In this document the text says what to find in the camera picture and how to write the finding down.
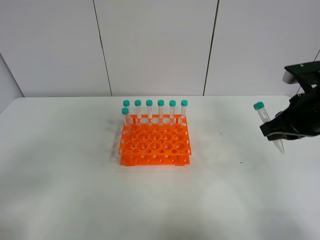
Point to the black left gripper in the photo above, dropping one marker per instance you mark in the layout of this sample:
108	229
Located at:
301	119

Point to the green-capped test tube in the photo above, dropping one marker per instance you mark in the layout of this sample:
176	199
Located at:
260	108

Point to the orange test tube rack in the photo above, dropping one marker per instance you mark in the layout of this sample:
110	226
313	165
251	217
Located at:
157	141

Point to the second row left tube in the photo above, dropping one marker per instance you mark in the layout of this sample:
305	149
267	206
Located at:
127	118

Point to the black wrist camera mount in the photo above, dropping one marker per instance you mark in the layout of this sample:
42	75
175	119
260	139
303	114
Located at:
307	75

